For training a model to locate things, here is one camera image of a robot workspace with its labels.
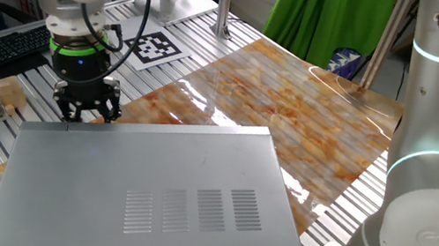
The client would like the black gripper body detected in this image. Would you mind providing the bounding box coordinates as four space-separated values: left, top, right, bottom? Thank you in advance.
48 47 122 105

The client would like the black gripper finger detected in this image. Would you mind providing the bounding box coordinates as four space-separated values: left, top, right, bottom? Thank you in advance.
52 90 86 126
93 83 128 126

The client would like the small wooden block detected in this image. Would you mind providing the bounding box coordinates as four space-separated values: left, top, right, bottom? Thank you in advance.
3 101 18 117

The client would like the wooden block cube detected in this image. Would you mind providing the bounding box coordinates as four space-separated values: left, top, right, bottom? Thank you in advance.
0 74 29 111

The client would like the black keyboard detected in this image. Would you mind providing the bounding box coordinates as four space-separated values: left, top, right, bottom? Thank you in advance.
0 24 56 67

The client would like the white fiducial tag board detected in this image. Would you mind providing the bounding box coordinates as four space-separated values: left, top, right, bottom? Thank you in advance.
112 7 195 75

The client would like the grey metal box lid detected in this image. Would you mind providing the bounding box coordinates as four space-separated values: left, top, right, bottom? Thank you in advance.
0 79 304 246

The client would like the orange marble pattern sheet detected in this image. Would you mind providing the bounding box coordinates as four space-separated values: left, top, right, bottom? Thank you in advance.
0 16 423 246

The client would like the blue white patterned bag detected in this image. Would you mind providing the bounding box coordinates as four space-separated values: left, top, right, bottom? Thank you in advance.
323 44 367 83

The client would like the green cloth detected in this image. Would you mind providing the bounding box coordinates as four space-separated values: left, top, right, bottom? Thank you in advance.
257 0 439 78

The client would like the green adapter ring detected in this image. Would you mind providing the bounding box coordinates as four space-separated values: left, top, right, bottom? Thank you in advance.
47 27 113 63

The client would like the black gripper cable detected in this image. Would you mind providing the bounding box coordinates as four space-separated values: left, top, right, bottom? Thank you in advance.
78 0 127 57

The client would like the black camera cable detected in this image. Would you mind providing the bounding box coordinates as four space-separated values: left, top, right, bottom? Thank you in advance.
42 0 167 89

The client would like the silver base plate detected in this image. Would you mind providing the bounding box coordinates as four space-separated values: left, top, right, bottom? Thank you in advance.
145 0 221 31

